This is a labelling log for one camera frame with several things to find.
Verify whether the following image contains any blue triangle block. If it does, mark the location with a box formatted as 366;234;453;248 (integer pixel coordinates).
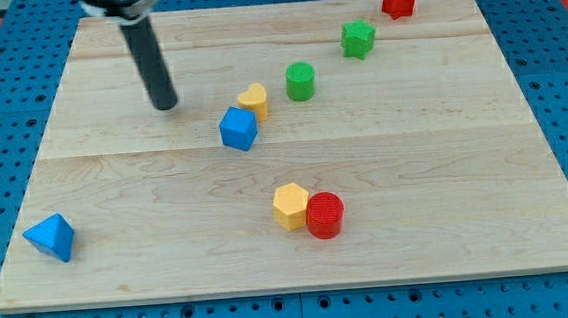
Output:
23;213;75;263

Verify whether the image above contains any green cylinder block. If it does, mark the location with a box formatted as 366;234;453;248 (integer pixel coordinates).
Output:
285;61;315;102

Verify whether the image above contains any yellow hexagon block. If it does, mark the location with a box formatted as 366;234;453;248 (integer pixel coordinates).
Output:
272;182;310;231

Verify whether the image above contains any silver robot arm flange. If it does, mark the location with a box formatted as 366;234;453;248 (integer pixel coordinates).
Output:
79;0;160;25

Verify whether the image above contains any yellow heart block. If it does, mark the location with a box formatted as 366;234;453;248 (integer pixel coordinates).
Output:
237;83;269;122

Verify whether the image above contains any light wooden board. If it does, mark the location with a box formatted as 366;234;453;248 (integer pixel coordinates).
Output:
0;0;568;314

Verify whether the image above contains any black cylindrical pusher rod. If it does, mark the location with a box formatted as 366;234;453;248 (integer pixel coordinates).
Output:
120;16;178;111

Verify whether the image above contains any red star block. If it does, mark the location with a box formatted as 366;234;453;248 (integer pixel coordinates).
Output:
381;0;416;20

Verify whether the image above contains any red cylinder block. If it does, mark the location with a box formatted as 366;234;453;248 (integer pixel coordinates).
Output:
306;191;345;240

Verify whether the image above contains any green star block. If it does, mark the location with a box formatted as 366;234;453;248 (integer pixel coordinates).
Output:
341;19;376;60

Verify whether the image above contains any blue cube block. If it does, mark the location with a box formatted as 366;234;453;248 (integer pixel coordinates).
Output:
218;106;258;152

